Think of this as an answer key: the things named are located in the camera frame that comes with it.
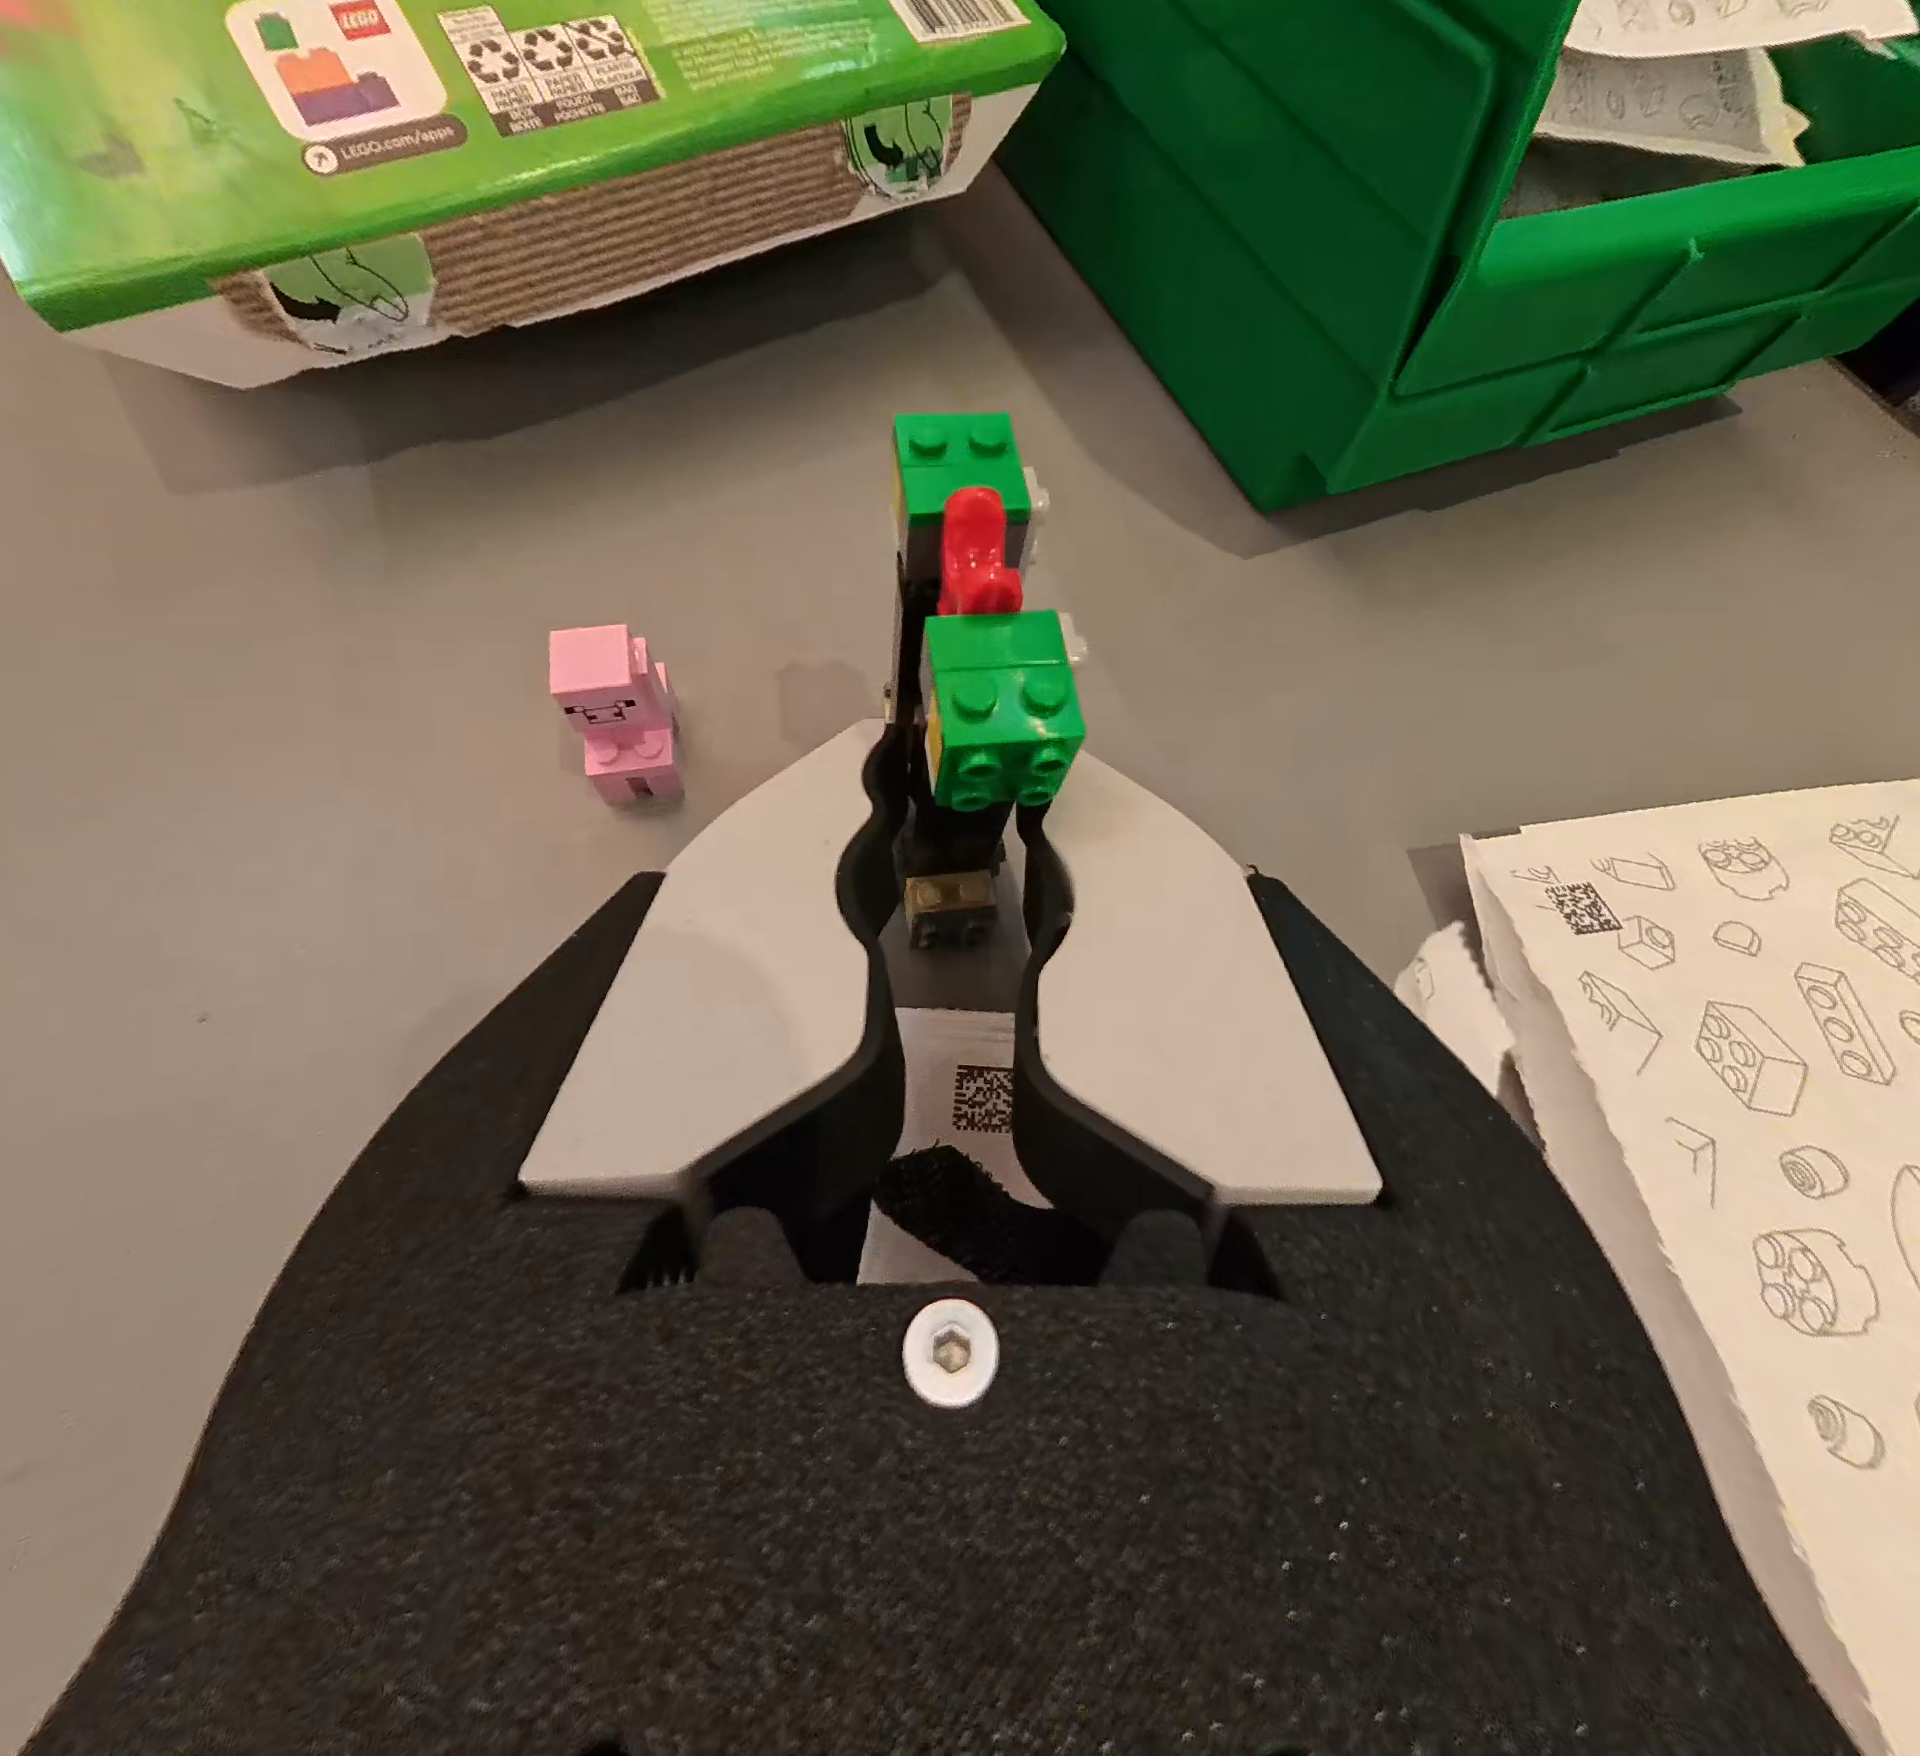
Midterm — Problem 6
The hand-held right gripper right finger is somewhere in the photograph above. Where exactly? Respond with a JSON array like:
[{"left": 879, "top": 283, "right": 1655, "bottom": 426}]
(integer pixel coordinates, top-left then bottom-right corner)
[{"left": 1019, "top": 754, "right": 1383, "bottom": 1251}]

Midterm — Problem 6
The green cardboard toy box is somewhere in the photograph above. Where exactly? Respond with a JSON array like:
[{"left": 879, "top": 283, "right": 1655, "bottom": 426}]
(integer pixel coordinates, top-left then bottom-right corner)
[{"left": 0, "top": 0, "right": 1068, "bottom": 393}]

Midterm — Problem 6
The pink toy brick pig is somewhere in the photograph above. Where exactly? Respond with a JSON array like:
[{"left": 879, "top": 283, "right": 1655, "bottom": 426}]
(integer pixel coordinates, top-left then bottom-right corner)
[{"left": 545, "top": 622, "right": 686, "bottom": 812}]

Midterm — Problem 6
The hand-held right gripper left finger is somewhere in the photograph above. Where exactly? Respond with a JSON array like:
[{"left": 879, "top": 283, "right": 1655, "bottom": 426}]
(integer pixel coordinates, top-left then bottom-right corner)
[{"left": 518, "top": 718, "right": 911, "bottom": 1268}]

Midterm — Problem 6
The green plastic storage bin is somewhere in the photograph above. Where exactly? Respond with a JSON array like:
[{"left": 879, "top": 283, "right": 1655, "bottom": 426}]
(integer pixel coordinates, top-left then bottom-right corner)
[
  {"left": 921, "top": 0, "right": 1920, "bottom": 406},
  {"left": 992, "top": 62, "right": 1920, "bottom": 516}
]

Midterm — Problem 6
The green toy brick build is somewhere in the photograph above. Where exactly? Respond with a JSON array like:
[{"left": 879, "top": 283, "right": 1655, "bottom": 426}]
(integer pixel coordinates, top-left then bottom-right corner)
[{"left": 886, "top": 413, "right": 1090, "bottom": 957}]

